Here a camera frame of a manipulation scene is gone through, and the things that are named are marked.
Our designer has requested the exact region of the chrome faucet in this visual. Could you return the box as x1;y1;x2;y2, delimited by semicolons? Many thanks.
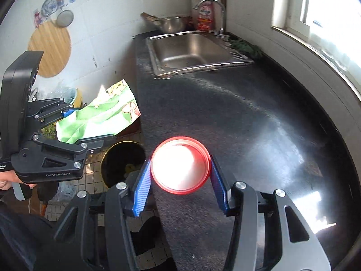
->
193;0;230;39

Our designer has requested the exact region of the round wooden board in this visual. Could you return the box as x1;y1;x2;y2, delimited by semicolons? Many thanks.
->
27;19;72;78

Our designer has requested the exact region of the green snack bag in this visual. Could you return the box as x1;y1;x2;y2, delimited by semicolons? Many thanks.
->
56;79;142;145

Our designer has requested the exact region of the stainless steel sink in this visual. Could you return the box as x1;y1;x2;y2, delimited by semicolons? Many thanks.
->
146;30;255;77

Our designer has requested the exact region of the metal bowl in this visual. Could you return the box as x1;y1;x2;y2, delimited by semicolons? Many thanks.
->
140;12;191;34

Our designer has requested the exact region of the person's left hand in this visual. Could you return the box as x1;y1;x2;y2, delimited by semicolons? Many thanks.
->
0;171;38;192

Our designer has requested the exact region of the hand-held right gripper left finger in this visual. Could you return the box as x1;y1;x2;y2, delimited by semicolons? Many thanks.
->
33;159;153;271

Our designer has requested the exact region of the dark green scrub cloth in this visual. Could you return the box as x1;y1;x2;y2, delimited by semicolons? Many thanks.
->
229;38;263;60

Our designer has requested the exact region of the round mesh strainer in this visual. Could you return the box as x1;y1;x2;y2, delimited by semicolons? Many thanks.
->
56;9;74;28

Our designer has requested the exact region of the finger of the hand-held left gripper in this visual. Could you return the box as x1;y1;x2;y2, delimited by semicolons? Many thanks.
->
26;97;82;128
30;133;117;171

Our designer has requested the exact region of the red detergent bottle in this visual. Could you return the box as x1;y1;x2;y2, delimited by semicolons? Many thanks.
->
192;0;215;32

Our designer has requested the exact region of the white window frame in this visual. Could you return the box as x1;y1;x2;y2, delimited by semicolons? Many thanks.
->
271;0;361;103

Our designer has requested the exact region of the yellow plastic basin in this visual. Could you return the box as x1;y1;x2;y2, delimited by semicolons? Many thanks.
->
67;88;84;110

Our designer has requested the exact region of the red jar lid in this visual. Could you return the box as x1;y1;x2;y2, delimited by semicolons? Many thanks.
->
150;136;212;195

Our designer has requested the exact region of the blue porcelain wall sticker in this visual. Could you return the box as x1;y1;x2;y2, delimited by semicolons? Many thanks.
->
33;0;78;29

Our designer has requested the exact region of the person's dark clothing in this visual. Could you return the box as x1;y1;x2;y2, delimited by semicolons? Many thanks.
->
0;188;58;271

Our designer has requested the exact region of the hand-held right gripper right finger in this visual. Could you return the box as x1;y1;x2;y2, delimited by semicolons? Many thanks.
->
209;154;331;271

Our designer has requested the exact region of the black trash bin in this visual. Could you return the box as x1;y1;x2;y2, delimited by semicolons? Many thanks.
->
100;140;147;190

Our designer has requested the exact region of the clear plastic bag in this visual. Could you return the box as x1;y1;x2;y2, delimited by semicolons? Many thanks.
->
37;85;77;103

